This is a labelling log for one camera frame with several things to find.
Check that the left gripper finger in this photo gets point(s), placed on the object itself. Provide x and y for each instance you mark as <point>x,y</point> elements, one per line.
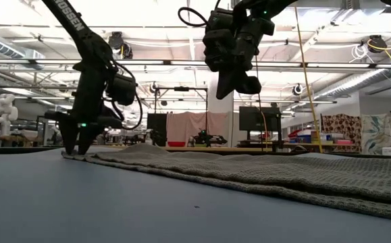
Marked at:
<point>86,138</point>
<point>68,138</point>

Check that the leaf print fabric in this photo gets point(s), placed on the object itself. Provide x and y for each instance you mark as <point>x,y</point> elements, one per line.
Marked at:
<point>381,133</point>

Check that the red bin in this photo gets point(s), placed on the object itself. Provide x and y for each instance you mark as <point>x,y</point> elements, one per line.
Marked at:
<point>176,144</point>

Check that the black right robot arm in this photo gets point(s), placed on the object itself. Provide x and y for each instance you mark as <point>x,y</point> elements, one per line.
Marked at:
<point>276,5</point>

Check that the grey waffle-weave towel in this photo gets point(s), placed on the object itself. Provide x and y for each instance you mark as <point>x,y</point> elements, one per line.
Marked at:
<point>283,182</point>

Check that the long ceiling light bar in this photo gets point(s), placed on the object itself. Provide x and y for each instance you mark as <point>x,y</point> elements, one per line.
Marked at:
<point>164,62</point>

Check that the pink hanging cloth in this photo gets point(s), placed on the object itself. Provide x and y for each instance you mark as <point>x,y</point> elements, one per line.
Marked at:
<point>188,128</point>

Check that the small black robot arm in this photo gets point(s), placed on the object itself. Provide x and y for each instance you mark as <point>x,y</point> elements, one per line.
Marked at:
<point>208,139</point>

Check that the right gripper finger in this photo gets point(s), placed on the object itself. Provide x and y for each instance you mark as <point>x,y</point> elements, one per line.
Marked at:
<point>225,86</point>
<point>247,86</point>

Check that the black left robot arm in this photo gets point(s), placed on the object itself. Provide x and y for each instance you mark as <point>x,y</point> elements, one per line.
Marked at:
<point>77,30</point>

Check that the small black monitor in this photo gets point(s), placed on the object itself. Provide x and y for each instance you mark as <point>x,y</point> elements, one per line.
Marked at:
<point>157,125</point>

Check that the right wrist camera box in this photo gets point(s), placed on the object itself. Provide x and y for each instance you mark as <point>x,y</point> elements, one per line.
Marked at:
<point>219,40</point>

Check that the wooden workbench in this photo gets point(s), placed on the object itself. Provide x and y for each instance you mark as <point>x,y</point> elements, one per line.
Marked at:
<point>198,148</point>

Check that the black stand frame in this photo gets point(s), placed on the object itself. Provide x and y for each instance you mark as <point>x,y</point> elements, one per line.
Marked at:
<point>181,88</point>

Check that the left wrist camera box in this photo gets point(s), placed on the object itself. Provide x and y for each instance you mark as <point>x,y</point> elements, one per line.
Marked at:
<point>122,89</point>

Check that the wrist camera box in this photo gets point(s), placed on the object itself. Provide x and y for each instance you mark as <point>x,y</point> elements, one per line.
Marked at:
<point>219,40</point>
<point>122,89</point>

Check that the large black monitor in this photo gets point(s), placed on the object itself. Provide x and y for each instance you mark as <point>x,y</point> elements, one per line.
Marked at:
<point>259,118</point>

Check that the brown floral fabric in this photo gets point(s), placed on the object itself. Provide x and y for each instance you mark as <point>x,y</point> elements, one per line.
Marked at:
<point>342,126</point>

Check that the white bucket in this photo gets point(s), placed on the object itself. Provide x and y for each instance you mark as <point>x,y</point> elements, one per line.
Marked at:
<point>390,151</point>

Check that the pink flat box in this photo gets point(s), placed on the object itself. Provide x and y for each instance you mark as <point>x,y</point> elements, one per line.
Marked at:
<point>344,142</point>

